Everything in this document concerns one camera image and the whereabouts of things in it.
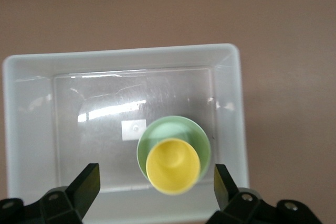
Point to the white square sticker label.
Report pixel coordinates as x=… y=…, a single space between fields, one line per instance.
x=131 y=132

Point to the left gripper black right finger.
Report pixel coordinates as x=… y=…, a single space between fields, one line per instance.
x=236 y=208

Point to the clear plastic storage box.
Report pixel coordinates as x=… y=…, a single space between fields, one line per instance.
x=78 y=142

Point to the yellow plastic cup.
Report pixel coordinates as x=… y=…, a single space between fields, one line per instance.
x=173 y=166

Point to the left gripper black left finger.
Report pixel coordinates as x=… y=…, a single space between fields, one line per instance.
x=78 y=195

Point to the light green bowl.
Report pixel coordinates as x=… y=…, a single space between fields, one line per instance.
x=170 y=129

